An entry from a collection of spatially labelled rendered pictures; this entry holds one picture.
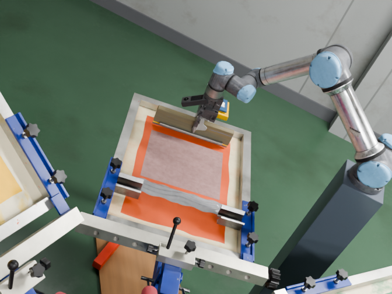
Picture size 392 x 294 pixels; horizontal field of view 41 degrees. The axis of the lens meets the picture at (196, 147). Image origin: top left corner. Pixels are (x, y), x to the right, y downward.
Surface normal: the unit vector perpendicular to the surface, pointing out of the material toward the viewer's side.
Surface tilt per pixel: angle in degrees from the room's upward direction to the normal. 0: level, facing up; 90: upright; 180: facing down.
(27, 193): 32
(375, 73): 90
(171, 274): 0
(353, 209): 90
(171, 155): 0
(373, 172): 94
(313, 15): 90
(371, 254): 0
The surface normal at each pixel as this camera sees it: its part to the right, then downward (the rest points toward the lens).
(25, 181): 0.69, -0.29
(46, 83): 0.33, -0.71
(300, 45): -0.32, 0.54
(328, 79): -0.60, 0.25
